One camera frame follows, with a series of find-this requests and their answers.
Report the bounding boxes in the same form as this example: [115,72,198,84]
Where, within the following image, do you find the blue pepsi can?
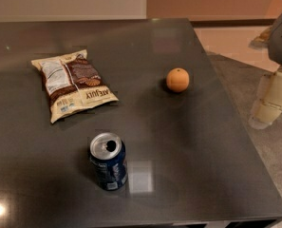
[89,132,128,191]

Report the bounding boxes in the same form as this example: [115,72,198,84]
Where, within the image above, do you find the brown and cream chip bag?
[31,49,119,124]

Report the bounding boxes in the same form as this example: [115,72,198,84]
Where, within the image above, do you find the orange fruit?
[166,67,190,93]

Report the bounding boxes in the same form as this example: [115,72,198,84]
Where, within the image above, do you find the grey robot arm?
[249,13,282,129]

